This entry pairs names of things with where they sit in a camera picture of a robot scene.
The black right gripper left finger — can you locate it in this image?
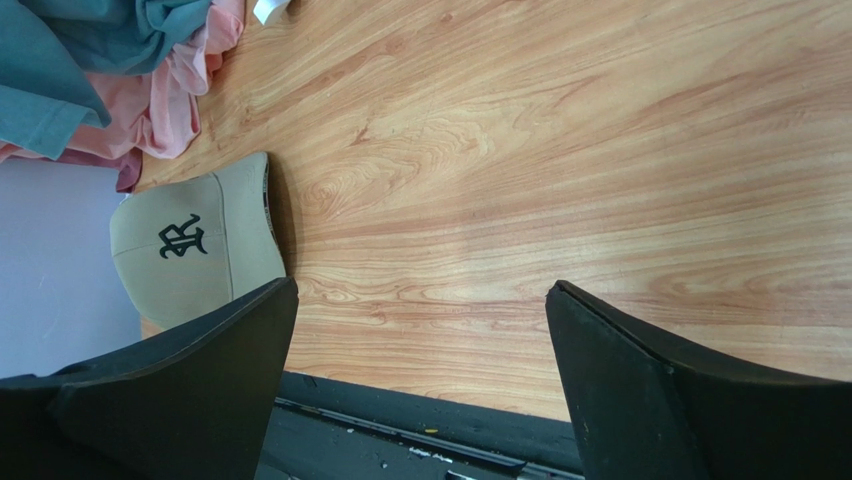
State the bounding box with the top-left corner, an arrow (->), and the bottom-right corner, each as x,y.
1,277 -> 299,479

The teal t-shirt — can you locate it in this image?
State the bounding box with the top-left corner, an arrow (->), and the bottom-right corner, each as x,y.
1,1 -> 210,159

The pink t-shirt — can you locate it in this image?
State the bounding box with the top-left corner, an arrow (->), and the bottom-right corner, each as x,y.
1,1 -> 245,163

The aluminium frame rail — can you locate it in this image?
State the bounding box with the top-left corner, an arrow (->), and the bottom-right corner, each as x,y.
255,372 -> 584,479

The beige baseball cap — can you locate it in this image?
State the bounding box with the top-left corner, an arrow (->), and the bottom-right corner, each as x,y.
110,152 -> 286,330

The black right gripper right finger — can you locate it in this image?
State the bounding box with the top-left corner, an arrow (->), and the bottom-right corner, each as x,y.
545,280 -> 851,479

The white clothes rack foot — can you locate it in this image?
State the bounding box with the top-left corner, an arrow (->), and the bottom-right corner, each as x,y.
252,0 -> 291,26

